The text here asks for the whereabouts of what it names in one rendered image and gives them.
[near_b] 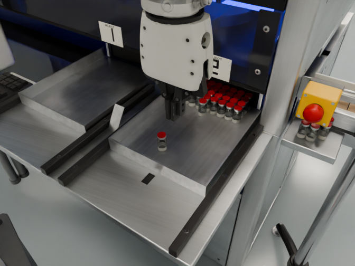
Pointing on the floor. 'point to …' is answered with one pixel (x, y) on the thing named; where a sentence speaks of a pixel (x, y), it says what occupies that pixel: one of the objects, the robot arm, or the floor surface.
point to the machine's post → (276, 113)
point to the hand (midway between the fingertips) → (175, 106)
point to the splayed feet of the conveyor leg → (279, 231)
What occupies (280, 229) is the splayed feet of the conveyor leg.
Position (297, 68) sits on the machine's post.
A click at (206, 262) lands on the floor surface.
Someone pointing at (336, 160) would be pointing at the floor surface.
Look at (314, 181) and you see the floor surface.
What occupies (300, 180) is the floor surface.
